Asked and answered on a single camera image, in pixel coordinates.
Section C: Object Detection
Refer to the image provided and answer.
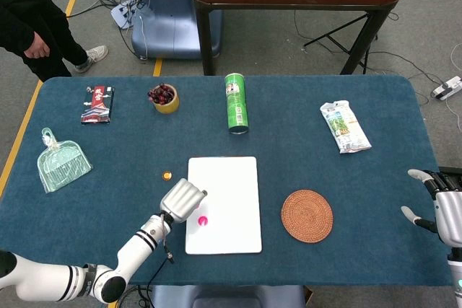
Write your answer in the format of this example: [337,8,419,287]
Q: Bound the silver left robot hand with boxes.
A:
[159,177,209,224]

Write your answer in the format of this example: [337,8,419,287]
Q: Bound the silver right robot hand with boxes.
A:
[401,169,462,253]

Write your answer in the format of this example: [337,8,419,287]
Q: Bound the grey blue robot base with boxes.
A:
[149,285,307,308]

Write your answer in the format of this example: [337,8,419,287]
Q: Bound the white rectangular board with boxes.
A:
[185,156,263,255]

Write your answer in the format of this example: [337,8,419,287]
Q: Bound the blue felt table cloth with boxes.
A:
[0,75,452,287]

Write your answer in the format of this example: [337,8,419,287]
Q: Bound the yellow bowl of cherries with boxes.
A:
[150,84,180,115]

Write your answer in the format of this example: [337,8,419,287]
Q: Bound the dark red grape bunch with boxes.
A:
[147,83,175,105]

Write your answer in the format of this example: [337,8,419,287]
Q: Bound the green chip can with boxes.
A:
[224,72,250,136]

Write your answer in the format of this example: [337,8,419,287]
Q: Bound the green dustpan with brush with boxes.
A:
[37,127,94,194]

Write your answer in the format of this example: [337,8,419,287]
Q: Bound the round woven rattan coaster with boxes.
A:
[280,189,334,245]

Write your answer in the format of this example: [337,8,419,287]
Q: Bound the red black book box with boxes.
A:
[80,85,116,126]

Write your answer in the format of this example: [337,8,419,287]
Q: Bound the white power strip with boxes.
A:
[110,0,144,30]
[432,76,462,100]

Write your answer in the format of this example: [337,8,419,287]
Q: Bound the white green snack bag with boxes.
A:
[319,100,372,154]

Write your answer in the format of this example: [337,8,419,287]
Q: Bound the standing person in black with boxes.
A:
[0,0,109,83]

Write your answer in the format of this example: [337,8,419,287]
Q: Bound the black arm cable with plug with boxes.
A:
[144,214,175,308]

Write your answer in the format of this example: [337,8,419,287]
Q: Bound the black cables under table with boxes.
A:
[118,285,154,308]

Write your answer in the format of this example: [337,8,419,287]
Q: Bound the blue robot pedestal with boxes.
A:
[131,0,224,61]

